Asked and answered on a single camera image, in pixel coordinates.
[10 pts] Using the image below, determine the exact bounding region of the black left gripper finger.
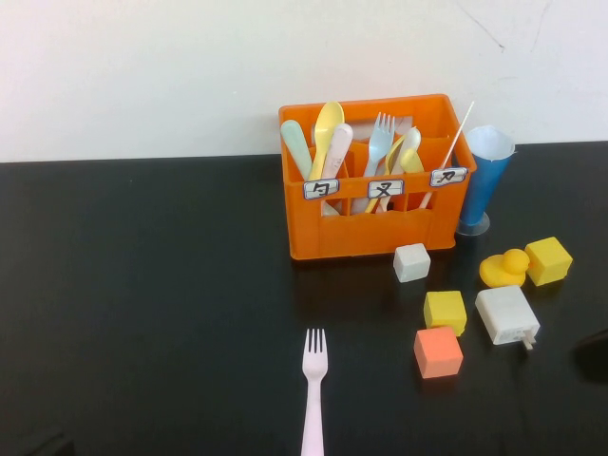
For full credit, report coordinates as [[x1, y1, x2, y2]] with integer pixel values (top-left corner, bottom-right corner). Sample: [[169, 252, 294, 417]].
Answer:
[[26, 430, 75, 456]]

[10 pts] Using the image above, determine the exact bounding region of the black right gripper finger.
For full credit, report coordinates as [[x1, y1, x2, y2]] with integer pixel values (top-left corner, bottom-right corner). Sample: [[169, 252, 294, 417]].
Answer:
[[573, 331, 608, 384]]

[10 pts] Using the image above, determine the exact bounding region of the pink plastic fork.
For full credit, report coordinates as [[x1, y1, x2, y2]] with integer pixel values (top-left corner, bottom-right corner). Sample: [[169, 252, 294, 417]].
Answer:
[[300, 328, 329, 456]]

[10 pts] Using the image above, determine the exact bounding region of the yellow plastic fork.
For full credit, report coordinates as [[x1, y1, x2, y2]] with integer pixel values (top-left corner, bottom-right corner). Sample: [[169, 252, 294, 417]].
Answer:
[[370, 134, 410, 214]]

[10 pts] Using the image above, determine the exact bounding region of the orange plastic cutlery holder crate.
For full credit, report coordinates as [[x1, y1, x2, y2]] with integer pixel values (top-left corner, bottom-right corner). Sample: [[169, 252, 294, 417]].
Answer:
[[277, 93, 478, 261]]

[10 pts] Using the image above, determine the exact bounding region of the white power adapter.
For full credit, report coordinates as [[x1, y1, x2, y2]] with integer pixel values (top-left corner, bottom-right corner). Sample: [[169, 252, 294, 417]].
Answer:
[[474, 284, 542, 352]]

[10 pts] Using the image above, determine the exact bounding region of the yellow foam cube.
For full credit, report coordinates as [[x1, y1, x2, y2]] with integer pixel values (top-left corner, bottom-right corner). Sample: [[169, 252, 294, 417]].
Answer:
[[423, 290, 467, 337], [524, 237, 575, 288]]

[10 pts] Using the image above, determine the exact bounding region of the yellow rubber duck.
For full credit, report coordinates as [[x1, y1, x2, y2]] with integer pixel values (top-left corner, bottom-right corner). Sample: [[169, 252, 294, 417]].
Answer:
[[478, 248, 531, 289]]

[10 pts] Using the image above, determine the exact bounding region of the orange foam cube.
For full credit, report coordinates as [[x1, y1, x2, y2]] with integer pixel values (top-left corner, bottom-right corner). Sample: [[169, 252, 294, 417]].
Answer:
[[412, 325, 465, 380]]

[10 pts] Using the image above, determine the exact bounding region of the blue cone cup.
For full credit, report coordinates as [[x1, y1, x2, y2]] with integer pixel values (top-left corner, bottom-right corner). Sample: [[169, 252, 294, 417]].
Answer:
[[455, 124, 518, 238]]

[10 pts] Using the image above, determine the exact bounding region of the white foam cube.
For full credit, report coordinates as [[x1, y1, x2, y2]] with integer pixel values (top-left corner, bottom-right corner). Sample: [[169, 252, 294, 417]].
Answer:
[[392, 242, 432, 284]]

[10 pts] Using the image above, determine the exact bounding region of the white paper label knife character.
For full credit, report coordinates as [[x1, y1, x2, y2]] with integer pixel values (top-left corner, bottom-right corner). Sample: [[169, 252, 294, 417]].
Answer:
[[429, 166, 469, 188]]

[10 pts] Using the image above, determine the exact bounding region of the thin white plastic stick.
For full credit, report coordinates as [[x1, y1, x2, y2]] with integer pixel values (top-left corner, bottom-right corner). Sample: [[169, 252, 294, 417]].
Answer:
[[417, 100, 476, 210]]

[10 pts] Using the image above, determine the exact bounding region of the white paper label fork character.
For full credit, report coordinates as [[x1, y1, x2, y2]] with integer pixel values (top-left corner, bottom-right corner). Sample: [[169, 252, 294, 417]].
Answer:
[[368, 178, 406, 200]]

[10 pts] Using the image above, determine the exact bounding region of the light blue plastic fork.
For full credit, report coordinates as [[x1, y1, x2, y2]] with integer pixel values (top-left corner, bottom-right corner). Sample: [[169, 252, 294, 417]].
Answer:
[[363, 112, 397, 215]]

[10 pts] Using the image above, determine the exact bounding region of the white paper label spoon character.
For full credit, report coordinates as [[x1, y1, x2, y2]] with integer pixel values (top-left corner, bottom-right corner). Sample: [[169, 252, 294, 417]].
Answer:
[[303, 179, 341, 202]]

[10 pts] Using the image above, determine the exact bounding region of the yellow plastic spoon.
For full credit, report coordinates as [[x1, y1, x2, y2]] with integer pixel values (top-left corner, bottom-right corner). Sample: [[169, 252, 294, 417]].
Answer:
[[311, 101, 347, 181]]

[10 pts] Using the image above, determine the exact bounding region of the pale yellow cutlery handle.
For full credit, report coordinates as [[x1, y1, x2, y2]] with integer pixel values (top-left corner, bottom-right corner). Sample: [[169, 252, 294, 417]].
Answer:
[[399, 147, 426, 175]]

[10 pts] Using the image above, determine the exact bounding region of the pale pink cutlery handle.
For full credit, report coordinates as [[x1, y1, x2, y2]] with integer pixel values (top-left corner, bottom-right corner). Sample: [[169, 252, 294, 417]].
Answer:
[[322, 123, 355, 218]]

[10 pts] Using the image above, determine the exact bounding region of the mint green cutlery handle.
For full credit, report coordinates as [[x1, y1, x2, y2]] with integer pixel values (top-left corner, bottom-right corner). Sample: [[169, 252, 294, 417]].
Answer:
[[279, 120, 314, 183]]

